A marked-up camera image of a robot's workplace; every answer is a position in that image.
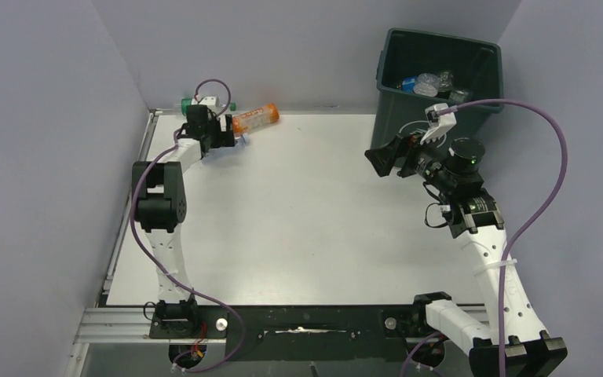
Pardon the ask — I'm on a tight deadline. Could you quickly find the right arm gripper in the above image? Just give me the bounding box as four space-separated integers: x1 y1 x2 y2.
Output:
364 126 455 193

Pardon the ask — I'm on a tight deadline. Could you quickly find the clear bottle green cap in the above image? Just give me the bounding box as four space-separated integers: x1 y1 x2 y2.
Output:
179 97 237 113

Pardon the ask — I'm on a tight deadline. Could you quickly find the orange drink bottle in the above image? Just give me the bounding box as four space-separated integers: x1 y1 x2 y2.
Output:
232 103 280 135

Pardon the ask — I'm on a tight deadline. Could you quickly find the clear bottle blue white label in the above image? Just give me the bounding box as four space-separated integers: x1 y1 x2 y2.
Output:
398 76 418 93

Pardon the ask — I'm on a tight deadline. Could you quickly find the clear bottle blue cap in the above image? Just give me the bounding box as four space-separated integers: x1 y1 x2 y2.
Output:
222 134 250 148

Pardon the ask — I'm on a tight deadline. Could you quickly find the bottle red blue label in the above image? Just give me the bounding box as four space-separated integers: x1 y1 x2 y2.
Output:
413 73 440 97

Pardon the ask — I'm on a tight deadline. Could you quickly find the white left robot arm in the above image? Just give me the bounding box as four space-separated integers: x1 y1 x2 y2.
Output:
130 104 236 328

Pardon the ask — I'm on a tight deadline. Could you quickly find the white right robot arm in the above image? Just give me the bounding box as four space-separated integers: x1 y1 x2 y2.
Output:
364 132 568 376

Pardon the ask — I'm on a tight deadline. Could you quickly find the dark green trash bin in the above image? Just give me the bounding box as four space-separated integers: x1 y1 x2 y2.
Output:
370 27 506 173

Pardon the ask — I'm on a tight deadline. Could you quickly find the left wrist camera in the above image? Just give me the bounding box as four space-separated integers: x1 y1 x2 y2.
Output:
197 96 221 113

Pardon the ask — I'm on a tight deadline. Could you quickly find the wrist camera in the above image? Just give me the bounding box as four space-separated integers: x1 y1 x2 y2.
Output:
420 103 457 145
197 96 221 113

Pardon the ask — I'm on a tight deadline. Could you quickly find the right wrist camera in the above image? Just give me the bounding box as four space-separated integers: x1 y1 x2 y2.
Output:
420 103 457 145

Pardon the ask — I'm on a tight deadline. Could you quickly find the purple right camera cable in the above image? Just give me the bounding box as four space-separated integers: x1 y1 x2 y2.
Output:
398 98 568 377

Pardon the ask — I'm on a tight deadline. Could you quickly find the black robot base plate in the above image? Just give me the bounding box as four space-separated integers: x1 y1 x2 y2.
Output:
148 304 433 368

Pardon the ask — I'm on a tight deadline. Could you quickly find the aluminium table frame rail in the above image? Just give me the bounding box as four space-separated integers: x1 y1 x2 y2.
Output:
64 304 550 377

